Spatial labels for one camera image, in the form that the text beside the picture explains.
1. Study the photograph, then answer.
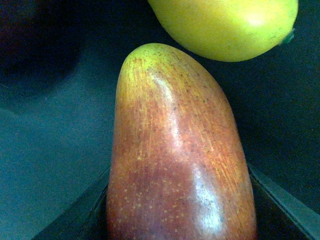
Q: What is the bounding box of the red orange mango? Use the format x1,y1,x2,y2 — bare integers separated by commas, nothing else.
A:
106,43,258,240

